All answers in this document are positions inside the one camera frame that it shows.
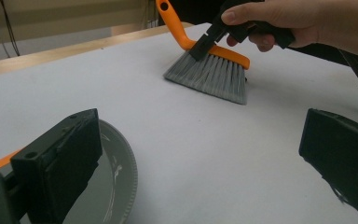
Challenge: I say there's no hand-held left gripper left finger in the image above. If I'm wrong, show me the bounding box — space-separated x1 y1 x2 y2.
10 107 103 224

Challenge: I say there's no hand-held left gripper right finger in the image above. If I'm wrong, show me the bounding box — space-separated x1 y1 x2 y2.
298 107 358 224

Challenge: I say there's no orange brush with grey bristles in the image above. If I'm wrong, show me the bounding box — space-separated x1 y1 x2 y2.
154 0 252 106

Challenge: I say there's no grey dustpan with orange edge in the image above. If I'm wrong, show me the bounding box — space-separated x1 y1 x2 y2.
0 119 139 224

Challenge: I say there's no white table board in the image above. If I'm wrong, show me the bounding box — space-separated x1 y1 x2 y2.
0 21 358 224

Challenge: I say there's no wooden table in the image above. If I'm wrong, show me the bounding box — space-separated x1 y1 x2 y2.
0 21 195 78

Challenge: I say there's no black hanging cable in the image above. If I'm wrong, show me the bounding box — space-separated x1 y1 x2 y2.
0 0 21 58

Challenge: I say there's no light wooden frame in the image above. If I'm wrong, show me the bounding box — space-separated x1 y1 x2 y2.
0 0 158 63

